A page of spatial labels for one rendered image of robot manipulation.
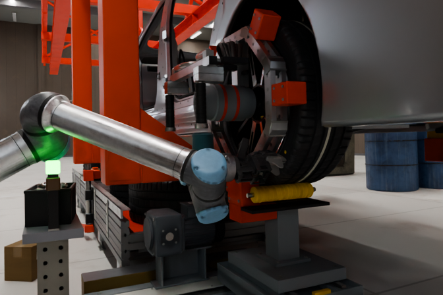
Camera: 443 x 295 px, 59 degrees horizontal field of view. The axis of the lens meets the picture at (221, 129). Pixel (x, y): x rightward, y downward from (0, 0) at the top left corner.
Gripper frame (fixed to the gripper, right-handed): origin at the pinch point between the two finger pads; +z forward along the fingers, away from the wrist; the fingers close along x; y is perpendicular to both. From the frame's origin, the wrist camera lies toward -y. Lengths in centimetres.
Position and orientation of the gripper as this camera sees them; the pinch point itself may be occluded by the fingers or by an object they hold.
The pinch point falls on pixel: (281, 159)
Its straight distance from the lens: 135.7
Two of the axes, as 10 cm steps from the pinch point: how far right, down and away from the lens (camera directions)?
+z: 9.1, -0.1, 4.1
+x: 2.7, -7.3, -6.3
